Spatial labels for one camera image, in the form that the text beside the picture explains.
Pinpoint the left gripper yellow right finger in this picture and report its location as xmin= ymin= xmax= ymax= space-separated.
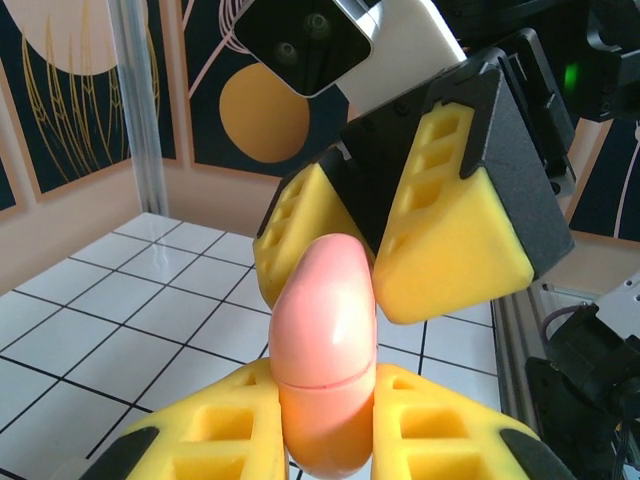
xmin=372 ymin=363 xmax=577 ymax=480

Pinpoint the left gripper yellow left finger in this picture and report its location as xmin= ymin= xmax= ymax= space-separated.
xmin=64 ymin=357 xmax=289 ymax=480

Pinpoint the pink earbud charging case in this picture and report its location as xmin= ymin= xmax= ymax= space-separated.
xmin=268 ymin=233 xmax=379 ymax=479

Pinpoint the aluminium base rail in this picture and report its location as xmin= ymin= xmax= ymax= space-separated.
xmin=492 ymin=287 xmax=551 ymax=426

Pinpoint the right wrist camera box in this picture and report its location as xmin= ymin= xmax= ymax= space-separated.
xmin=232 ymin=0 xmax=469 ymax=121

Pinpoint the aluminium corner post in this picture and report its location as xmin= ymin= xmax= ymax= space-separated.
xmin=107 ymin=0 xmax=170 ymax=217

